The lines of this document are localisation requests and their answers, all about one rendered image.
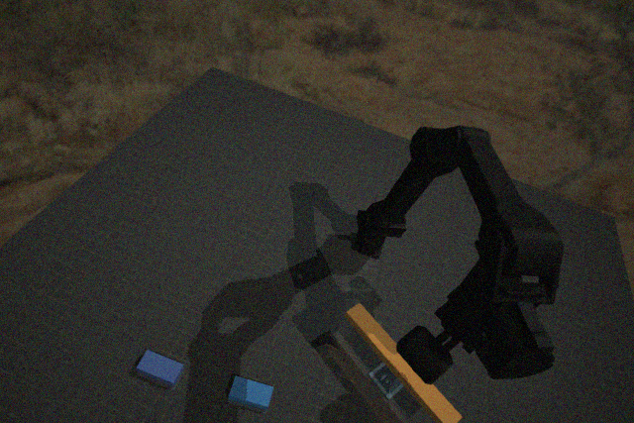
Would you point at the orange bar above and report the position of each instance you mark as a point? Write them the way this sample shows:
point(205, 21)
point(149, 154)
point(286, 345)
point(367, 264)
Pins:
point(430, 398)

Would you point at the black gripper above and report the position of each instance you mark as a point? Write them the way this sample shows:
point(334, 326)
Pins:
point(424, 353)

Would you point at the blue rectangular block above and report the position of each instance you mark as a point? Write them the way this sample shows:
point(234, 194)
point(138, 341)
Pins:
point(160, 368)
point(251, 392)

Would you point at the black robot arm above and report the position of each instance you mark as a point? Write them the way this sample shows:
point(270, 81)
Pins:
point(514, 240)

